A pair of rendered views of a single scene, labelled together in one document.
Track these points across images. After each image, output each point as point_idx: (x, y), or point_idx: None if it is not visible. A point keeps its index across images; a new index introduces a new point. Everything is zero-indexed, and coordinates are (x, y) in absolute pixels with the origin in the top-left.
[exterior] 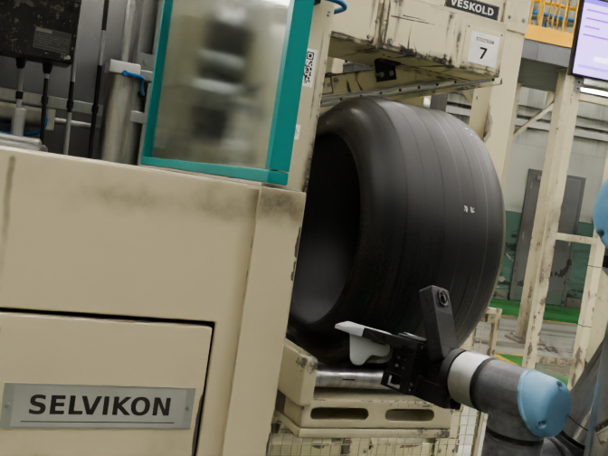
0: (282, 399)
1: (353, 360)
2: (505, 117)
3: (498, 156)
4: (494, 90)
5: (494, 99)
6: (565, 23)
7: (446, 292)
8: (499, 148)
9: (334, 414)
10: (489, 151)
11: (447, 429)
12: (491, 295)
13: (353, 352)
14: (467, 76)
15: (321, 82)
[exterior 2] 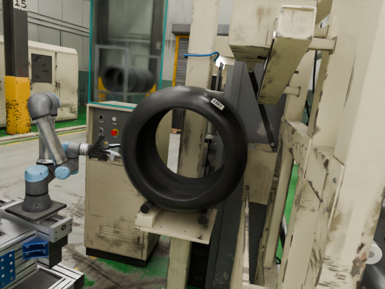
0: None
1: (116, 152)
2: (364, 63)
3: (349, 123)
4: (361, 31)
5: (359, 44)
6: None
7: (100, 134)
8: (352, 113)
9: None
10: (344, 117)
11: (135, 225)
12: (123, 161)
13: (117, 150)
14: (251, 49)
15: (185, 85)
